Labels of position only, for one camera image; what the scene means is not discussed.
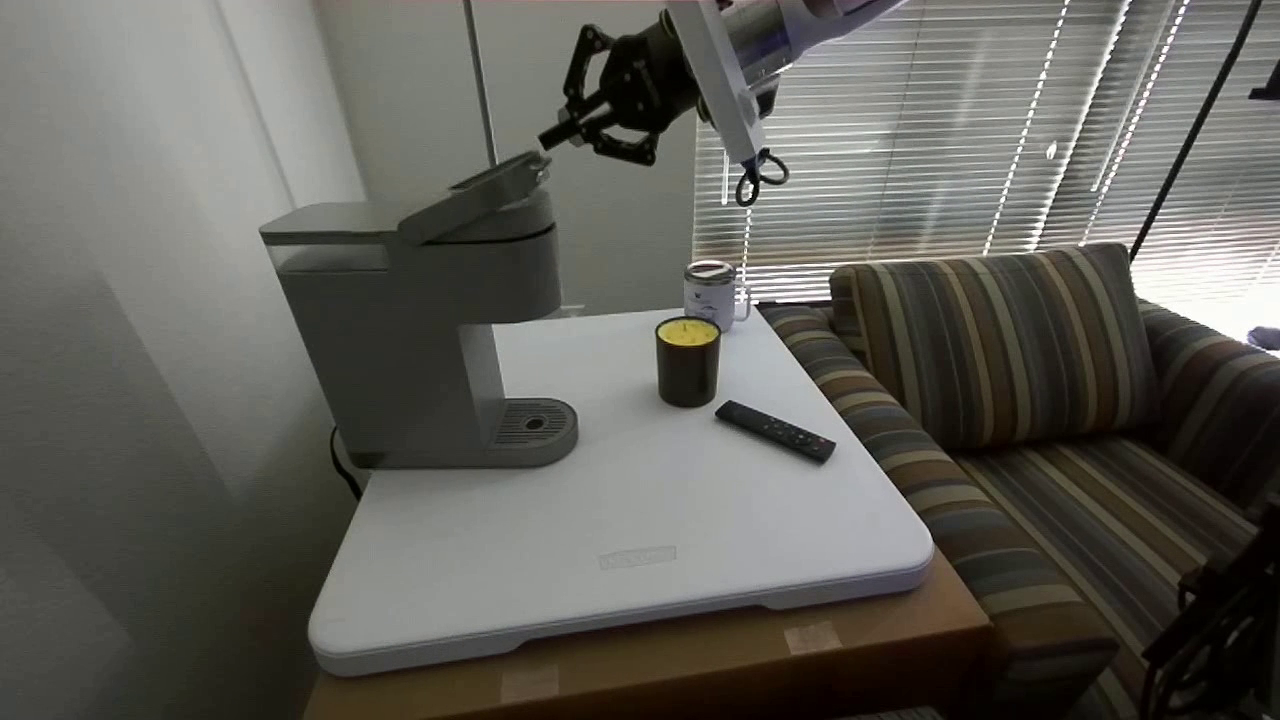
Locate yellow candle in dark jar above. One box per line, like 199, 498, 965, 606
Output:
654, 316, 723, 409

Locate grey coffee maker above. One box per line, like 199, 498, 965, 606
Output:
259, 150, 581, 472

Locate black remote control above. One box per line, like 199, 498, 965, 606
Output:
713, 399, 838, 465

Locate black folded stand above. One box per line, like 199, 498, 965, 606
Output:
1138, 498, 1280, 720

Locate white mug with lid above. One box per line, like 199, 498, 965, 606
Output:
683, 260, 752, 332

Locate striped sofa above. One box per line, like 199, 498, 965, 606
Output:
754, 241, 1280, 720

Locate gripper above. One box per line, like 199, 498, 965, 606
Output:
538, 14, 703, 168

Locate coffee maker lid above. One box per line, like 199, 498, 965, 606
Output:
398, 150, 554, 247

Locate black cable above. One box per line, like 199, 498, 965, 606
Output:
329, 424, 364, 502

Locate cardboard box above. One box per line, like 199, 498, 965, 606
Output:
300, 548, 1001, 720

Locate striped sofa cushion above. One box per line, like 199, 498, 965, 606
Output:
828, 242, 1163, 452

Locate window blinds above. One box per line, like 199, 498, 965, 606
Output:
691, 0, 1280, 313

